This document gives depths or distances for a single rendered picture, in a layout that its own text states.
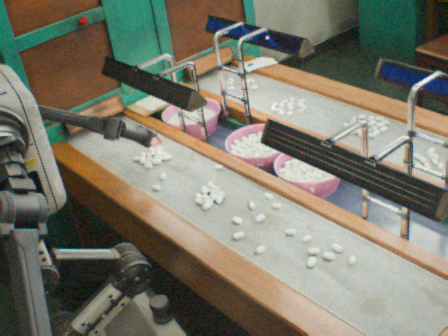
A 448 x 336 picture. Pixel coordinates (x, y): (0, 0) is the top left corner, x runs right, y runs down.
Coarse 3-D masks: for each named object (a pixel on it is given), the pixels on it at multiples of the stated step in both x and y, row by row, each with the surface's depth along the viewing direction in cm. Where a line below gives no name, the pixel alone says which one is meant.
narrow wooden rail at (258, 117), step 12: (204, 96) 280; (216, 96) 278; (240, 108) 264; (252, 108) 262; (240, 120) 265; (252, 120) 258; (264, 120) 251; (276, 120) 250; (312, 132) 237; (336, 144) 227; (396, 168) 208; (432, 180) 199
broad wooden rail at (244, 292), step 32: (64, 160) 246; (96, 192) 227; (128, 192) 218; (128, 224) 215; (160, 224) 199; (192, 224) 198; (160, 256) 205; (192, 256) 184; (224, 256) 181; (192, 288) 195; (224, 288) 176; (256, 288) 167; (288, 288) 166; (256, 320) 169; (288, 320) 155; (320, 320) 154
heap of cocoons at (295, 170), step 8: (296, 160) 226; (288, 168) 222; (296, 168) 222; (304, 168) 220; (312, 168) 222; (288, 176) 217; (296, 176) 216; (304, 176) 215; (312, 176) 214; (320, 176) 214; (328, 176) 215; (312, 192) 210
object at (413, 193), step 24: (264, 144) 178; (288, 144) 171; (312, 144) 165; (336, 168) 158; (360, 168) 153; (384, 168) 148; (384, 192) 147; (408, 192) 143; (432, 192) 138; (432, 216) 138
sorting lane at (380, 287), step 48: (96, 144) 259; (144, 192) 221; (192, 192) 217; (240, 192) 213; (240, 240) 190; (288, 240) 187; (336, 240) 184; (336, 288) 166; (384, 288) 163; (432, 288) 160
